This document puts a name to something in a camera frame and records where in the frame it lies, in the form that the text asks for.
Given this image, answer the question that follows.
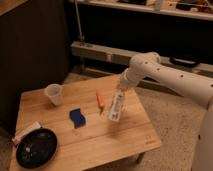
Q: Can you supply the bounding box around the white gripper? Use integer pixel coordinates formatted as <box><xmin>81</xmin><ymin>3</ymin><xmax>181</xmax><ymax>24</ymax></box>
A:
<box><xmin>118</xmin><ymin>68</ymin><xmax>142</xmax><ymax>90</ymax></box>

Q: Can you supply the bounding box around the white labelled plastic bottle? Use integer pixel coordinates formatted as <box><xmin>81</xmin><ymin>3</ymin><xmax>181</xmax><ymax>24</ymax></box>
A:
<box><xmin>108</xmin><ymin>89</ymin><xmax>125</xmax><ymax>122</ymax></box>

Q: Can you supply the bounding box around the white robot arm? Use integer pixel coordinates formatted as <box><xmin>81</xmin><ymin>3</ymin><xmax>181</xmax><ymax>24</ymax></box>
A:
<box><xmin>119</xmin><ymin>52</ymin><xmax>213</xmax><ymax>171</ymax></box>

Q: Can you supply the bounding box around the orange toy carrot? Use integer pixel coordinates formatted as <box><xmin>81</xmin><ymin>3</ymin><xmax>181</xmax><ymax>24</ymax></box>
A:
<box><xmin>96</xmin><ymin>91</ymin><xmax>105</xmax><ymax>114</ymax></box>

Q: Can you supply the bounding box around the grey metal shelf rack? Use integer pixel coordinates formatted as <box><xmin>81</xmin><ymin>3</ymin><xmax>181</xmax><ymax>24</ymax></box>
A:
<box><xmin>68</xmin><ymin>0</ymin><xmax>213</xmax><ymax>101</ymax></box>

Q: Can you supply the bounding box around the wooden low table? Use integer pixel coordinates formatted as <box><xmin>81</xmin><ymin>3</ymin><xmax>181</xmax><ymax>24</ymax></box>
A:
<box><xmin>10</xmin><ymin>75</ymin><xmax>161</xmax><ymax>171</ymax></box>

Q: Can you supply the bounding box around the blue sponge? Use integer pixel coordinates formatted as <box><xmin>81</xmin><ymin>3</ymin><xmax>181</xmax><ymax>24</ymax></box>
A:
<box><xmin>69</xmin><ymin>108</ymin><xmax>86</xmax><ymax>129</ymax></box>

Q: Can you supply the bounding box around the translucent plastic cup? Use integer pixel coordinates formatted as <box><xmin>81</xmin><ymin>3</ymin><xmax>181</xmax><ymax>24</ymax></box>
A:
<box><xmin>44</xmin><ymin>84</ymin><xmax>63</xmax><ymax>106</ymax></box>

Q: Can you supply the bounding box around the white red tube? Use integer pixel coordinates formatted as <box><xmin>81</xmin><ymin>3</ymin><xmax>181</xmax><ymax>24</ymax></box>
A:
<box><xmin>12</xmin><ymin>122</ymin><xmax>41</xmax><ymax>145</ymax></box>

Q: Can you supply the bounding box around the black round pan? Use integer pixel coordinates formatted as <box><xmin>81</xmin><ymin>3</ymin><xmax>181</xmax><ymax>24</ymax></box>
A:
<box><xmin>16</xmin><ymin>128</ymin><xmax>58</xmax><ymax>169</ymax></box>

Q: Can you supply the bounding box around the black handle on shelf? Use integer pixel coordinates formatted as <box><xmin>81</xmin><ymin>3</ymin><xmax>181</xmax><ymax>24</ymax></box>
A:
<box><xmin>169</xmin><ymin>57</ymin><xmax>201</xmax><ymax>68</ymax></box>

